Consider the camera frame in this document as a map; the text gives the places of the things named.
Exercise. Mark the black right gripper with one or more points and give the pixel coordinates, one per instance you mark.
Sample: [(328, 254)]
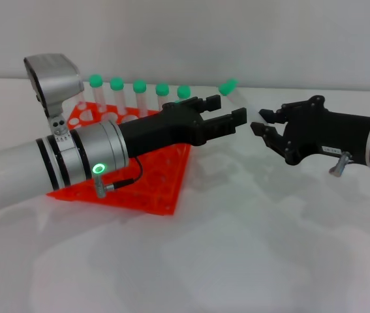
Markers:
[(318, 130)]

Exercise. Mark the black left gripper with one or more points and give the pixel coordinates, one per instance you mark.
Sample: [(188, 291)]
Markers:
[(162, 130)]

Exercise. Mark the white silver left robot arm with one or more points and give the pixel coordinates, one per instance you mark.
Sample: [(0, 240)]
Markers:
[(15, 169)]

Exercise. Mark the orange plastic test tube rack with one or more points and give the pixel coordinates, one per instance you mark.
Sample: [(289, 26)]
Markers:
[(158, 182)]

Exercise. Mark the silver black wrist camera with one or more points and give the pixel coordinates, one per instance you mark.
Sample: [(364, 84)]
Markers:
[(54, 78)]

